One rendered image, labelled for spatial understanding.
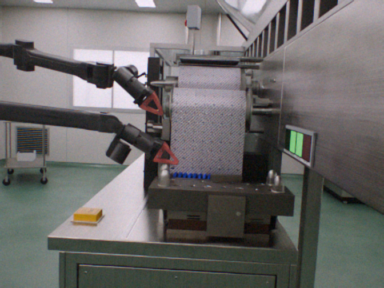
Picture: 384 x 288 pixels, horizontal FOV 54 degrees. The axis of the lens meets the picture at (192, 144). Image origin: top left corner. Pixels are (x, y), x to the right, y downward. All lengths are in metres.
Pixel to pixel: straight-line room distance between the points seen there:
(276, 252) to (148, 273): 0.34
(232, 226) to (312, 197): 0.47
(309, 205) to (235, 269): 0.50
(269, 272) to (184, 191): 0.31
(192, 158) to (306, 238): 0.54
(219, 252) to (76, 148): 6.30
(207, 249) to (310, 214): 0.54
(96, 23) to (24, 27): 1.29
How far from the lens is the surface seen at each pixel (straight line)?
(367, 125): 0.57
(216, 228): 1.04
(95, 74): 1.28
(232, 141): 1.21
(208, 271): 1.05
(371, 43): 0.59
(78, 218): 1.18
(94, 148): 7.10
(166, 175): 1.05
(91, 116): 1.18
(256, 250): 1.03
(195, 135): 1.20
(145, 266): 1.05
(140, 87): 1.25
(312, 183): 1.42
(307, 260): 1.50
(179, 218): 1.07
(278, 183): 1.07
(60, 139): 7.28
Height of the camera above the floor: 1.27
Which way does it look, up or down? 6 degrees down
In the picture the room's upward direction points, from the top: 3 degrees clockwise
